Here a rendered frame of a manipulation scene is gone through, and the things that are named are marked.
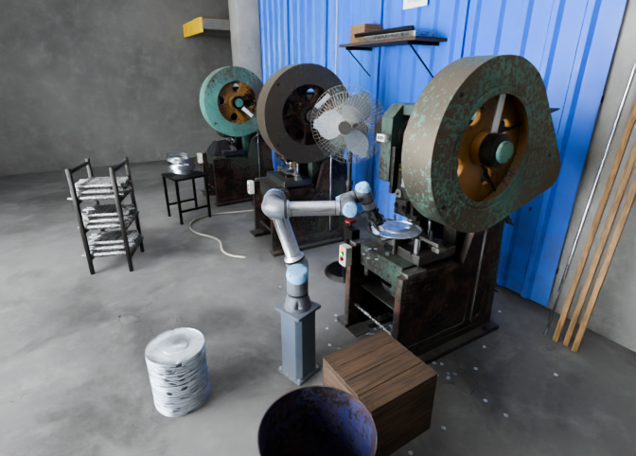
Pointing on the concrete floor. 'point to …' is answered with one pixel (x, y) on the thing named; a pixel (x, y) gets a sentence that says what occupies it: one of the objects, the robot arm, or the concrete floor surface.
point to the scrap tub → (317, 425)
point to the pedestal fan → (327, 121)
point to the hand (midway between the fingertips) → (377, 233)
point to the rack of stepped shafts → (106, 214)
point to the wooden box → (385, 387)
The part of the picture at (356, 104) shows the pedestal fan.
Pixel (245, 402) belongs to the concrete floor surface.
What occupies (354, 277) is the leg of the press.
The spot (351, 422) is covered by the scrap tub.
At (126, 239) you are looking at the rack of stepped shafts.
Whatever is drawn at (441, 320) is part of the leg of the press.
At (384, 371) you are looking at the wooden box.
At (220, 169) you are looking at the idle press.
